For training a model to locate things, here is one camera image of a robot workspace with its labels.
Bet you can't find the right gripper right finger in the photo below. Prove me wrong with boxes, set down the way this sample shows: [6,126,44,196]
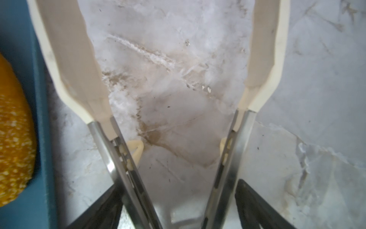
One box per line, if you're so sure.
[235,179,295,229]

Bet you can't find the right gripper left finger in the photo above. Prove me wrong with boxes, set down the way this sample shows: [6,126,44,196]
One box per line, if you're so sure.
[67,184,123,229]

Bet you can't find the large seeded oval bread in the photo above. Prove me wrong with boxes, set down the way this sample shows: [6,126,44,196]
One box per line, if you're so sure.
[1,56,37,206]

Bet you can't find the white metal tongs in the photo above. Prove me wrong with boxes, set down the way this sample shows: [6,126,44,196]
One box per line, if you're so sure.
[26,0,291,229]

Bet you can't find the teal tray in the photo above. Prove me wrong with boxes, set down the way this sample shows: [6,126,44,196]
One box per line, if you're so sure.
[1,1,59,229]

